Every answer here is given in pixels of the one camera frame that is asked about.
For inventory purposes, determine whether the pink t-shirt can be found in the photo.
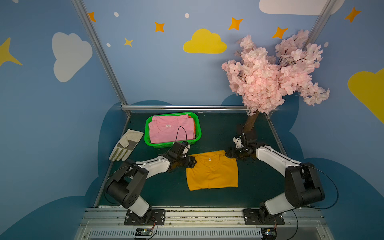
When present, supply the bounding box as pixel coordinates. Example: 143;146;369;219
148;115;196;144

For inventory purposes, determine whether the mustard yellow t-shirt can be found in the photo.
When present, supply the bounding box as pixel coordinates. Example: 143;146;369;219
186;150;239;191

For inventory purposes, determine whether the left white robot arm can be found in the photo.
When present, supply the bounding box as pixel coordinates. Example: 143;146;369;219
104;141;197;218

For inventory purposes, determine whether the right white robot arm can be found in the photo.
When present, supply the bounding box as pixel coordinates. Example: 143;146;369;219
226;125;325;218

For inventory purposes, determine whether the green plastic basket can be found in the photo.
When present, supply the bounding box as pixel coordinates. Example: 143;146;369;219
145;113;202;149

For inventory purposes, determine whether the pink artificial blossom tree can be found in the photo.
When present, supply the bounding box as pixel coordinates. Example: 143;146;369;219
222;30;330;133

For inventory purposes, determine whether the left circuit board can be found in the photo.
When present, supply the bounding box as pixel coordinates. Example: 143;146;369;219
135;229;153;238

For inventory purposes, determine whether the circuit board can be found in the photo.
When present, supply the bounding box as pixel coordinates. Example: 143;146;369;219
261;228;277;240
135;229;153;238

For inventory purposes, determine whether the right circuit board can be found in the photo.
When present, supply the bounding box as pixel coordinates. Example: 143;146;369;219
261;228;277;240

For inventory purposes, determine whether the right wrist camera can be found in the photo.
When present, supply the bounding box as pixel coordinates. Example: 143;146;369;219
233;137;243;149

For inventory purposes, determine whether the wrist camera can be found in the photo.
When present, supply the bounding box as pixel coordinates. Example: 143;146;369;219
182;141;190;155
233;137;243;149

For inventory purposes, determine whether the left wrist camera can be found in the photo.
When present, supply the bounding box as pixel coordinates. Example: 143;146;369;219
182;141;190;155

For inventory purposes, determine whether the back aluminium frame bar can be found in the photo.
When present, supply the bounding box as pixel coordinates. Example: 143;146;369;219
121;105;247;111

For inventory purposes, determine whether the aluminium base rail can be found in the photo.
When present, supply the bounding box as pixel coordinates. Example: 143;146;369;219
75;206;334;240

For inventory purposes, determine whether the right aluminium frame post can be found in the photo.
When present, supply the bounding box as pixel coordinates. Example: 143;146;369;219
302;0;337;49

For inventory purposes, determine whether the aluminium frame post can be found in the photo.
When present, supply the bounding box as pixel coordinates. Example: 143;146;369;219
72;0;132;118
302;0;337;49

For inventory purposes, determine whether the left aluminium frame post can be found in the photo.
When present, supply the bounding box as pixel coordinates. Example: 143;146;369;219
72;0;132;118

